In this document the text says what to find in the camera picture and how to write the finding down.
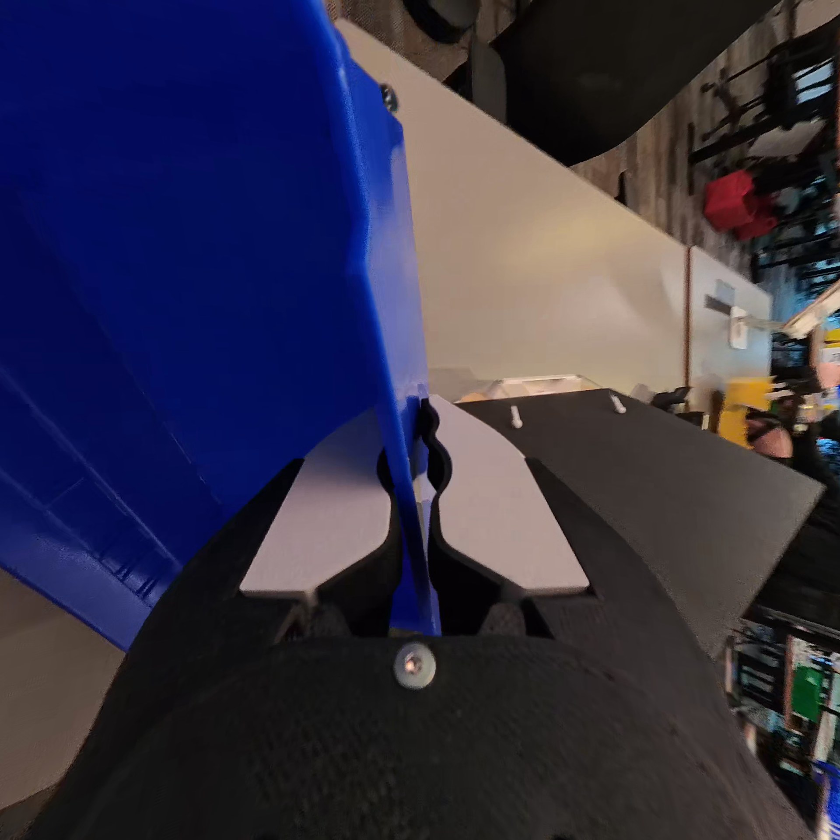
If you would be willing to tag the black office chair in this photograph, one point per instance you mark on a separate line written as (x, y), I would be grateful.
(590, 79)

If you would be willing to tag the yellow container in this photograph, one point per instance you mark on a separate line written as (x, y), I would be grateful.
(745, 410)

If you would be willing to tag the metal table bolt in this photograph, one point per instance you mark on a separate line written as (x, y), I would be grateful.
(389, 98)

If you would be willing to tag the blue plastic bin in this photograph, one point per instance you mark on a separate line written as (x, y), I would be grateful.
(197, 262)

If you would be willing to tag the black sign panel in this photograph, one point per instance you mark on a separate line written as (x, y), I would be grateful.
(656, 499)

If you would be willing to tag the red container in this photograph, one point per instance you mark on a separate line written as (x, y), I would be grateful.
(732, 200)

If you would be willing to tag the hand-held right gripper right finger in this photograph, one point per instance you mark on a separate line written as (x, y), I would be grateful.
(499, 512)

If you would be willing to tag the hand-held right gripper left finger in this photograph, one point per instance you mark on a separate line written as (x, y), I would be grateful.
(315, 525)

